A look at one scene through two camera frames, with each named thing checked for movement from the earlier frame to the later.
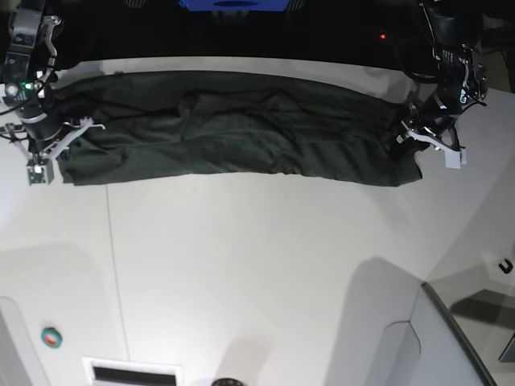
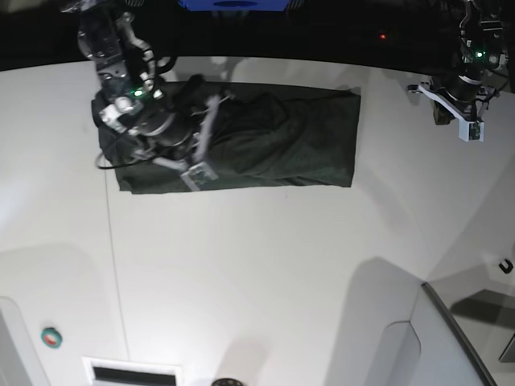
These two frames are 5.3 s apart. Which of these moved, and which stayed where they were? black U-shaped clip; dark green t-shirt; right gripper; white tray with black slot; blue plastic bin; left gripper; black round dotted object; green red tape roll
Moved: right gripper; dark green t-shirt; left gripper
Stayed: black U-shaped clip; green red tape roll; blue plastic bin; white tray with black slot; black round dotted object
